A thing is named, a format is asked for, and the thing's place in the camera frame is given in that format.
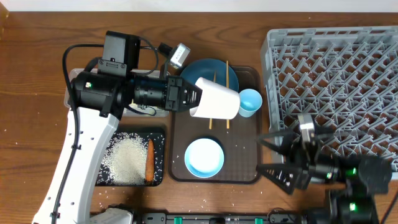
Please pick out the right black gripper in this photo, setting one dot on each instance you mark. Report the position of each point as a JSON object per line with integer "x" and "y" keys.
{"x": 301, "y": 162}

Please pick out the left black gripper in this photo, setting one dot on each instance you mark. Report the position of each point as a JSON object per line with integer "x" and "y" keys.
{"x": 174, "y": 87}

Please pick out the pink plastic cup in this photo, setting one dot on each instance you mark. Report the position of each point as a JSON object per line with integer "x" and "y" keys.
{"x": 216, "y": 102}

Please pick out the light blue plastic cup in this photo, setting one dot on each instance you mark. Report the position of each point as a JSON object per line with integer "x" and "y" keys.
{"x": 250, "y": 102}

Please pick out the light blue bowl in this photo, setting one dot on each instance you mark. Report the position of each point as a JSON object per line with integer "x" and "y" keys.
{"x": 204, "y": 158}

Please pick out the orange carrot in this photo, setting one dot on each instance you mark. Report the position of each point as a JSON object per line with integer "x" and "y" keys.
{"x": 149, "y": 173}

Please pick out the pile of white rice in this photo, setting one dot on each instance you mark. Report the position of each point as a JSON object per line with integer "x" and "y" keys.
{"x": 127, "y": 158}

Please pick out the wooden chopstick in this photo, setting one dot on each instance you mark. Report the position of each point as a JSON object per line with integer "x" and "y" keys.
{"x": 211, "y": 120}
{"x": 227, "y": 86}

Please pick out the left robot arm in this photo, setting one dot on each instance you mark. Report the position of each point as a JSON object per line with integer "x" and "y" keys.
{"x": 98, "y": 97}

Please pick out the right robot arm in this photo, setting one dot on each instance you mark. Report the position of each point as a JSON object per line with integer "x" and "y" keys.
{"x": 363, "y": 176}

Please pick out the clear plastic waste bin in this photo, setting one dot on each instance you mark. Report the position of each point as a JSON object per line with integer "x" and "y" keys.
{"x": 126, "y": 113}

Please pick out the grey dishwasher rack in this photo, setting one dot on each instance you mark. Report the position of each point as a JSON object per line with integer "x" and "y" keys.
{"x": 344, "y": 77}

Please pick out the dark blue plate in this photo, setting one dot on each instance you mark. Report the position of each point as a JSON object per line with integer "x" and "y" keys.
{"x": 204, "y": 68}

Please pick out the brown plastic serving tray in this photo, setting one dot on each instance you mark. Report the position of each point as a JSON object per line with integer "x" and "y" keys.
{"x": 242, "y": 153}

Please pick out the black plastic tray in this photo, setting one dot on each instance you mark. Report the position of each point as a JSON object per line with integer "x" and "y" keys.
{"x": 158, "y": 137}

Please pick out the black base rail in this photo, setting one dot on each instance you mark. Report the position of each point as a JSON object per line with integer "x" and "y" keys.
{"x": 233, "y": 218}

